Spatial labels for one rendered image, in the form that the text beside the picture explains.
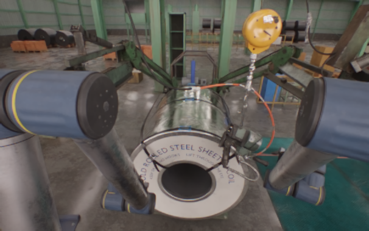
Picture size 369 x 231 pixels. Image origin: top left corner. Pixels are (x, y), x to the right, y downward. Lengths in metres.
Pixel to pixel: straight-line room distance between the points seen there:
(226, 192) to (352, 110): 1.67
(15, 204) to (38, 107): 0.31
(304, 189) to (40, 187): 1.08
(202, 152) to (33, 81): 1.36
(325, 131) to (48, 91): 0.51
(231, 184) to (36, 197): 1.56
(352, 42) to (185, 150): 1.32
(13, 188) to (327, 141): 0.71
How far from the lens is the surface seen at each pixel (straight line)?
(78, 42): 1.22
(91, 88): 0.39
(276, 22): 1.15
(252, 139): 1.39
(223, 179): 1.83
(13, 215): 0.68
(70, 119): 0.39
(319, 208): 3.21
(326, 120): 0.39
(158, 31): 5.99
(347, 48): 1.43
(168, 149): 1.61
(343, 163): 4.29
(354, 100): 0.40
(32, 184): 0.64
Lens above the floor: 2.15
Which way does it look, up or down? 27 degrees down
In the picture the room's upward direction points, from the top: 1 degrees clockwise
